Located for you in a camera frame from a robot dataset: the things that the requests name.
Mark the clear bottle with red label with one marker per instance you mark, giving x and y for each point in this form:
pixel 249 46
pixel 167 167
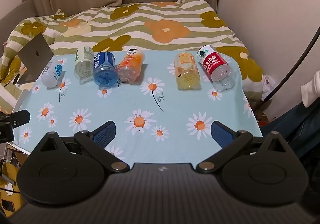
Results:
pixel 217 66

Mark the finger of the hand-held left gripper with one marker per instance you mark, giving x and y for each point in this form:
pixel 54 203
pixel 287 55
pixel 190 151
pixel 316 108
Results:
pixel 21 117

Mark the clear bottle with green label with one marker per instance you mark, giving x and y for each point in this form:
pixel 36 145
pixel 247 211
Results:
pixel 83 63

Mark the black curved pole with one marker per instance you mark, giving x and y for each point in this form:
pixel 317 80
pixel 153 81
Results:
pixel 303 50

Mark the light blue daisy tablecloth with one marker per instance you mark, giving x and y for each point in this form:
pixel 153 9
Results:
pixel 155 104

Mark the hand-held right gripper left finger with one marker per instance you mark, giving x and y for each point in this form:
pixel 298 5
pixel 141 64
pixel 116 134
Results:
pixel 105 134

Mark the clear bottle with yellow label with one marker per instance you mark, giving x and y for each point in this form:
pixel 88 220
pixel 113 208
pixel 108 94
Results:
pixel 187 71

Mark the clear bottle with orange label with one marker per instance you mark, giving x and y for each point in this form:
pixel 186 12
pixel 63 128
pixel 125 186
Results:
pixel 130 66

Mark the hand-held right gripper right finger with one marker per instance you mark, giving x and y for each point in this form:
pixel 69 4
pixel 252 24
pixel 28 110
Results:
pixel 221 134

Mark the person's leg in jeans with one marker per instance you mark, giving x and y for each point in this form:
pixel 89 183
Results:
pixel 297 126

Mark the yellow floral cloth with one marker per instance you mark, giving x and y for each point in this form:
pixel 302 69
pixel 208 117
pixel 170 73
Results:
pixel 10 176

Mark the white bottle with blue label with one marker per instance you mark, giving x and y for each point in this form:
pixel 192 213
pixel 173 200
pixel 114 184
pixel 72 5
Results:
pixel 51 73

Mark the silver laptop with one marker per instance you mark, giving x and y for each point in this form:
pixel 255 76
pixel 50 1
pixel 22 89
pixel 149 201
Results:
pixel 35 59

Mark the white plastic bag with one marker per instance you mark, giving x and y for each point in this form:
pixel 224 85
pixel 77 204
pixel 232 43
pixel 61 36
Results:
pixel 268 86

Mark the striped floral blanket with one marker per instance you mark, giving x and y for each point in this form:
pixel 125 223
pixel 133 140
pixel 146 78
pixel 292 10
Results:
pixel 162 29

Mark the blue plastic bottle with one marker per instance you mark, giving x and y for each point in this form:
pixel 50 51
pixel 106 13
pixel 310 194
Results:
pixel 105 71

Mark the white cloth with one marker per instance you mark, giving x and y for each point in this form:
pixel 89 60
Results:
pixel 311 89

